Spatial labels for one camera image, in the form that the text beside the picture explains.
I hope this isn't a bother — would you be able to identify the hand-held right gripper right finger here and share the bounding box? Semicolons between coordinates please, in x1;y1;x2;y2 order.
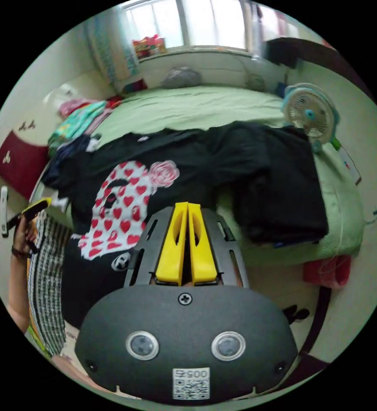
188;203;220;286

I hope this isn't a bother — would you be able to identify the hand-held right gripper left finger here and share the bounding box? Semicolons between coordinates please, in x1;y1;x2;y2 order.
155;202;189;286

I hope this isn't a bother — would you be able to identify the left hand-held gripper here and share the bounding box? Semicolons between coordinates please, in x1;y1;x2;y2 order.
6;198;53;255

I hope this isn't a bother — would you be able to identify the person's left forearm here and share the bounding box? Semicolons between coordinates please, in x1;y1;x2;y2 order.
6;253;32;333

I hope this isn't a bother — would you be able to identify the black t-shirt with heart print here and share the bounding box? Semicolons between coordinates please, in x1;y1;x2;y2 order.
42;128;240;329

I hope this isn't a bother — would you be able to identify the plain black t-shirt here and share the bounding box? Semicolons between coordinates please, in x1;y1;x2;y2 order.
207;121;330;247

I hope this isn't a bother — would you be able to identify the person's left hand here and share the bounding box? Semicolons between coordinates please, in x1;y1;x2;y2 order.
12;219;38;256

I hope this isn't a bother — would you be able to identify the dark red cushion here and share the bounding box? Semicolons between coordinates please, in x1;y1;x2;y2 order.
0;131;50;201

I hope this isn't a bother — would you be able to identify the person's body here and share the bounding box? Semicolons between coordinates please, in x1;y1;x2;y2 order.
24;208;75;359

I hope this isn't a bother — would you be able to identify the pile of clothes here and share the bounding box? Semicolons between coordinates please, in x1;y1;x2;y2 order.
46;98;123;158

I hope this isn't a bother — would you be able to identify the red cloth bag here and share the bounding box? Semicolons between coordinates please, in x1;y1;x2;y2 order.
302;254;352;291

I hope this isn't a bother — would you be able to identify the bed with green sheet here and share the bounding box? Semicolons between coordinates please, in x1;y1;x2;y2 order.
31;84;365;268

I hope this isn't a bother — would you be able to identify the patterned curtain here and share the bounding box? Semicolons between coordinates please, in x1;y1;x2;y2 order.
85;8;139;86

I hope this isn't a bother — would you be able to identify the grey bag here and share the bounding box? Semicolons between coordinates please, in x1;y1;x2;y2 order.
160;66;203;89

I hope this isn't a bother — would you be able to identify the white and blue fan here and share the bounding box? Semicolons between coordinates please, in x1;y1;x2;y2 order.
281;82;341;154

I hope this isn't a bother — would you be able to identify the dark wooden cupboard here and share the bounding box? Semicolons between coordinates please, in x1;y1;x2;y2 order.
265;36;374;100

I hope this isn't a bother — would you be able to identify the window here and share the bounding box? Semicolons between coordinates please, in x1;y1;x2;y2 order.
124;0;258;54

